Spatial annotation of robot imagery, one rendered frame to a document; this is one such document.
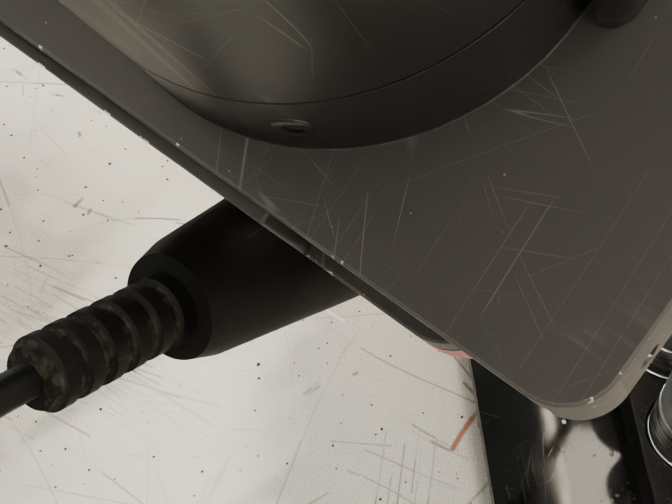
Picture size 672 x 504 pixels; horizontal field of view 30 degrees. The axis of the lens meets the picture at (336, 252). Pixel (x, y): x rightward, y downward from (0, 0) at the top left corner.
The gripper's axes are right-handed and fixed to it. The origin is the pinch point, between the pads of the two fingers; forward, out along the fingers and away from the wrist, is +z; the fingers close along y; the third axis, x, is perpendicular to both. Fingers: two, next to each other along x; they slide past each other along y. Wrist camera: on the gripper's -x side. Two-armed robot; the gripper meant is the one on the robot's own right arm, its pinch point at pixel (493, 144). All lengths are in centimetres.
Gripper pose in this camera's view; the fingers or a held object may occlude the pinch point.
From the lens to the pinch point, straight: 21.7
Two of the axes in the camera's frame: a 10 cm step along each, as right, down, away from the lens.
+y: -7.6, -5.4, 3.5
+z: 2.8, 2.1, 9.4
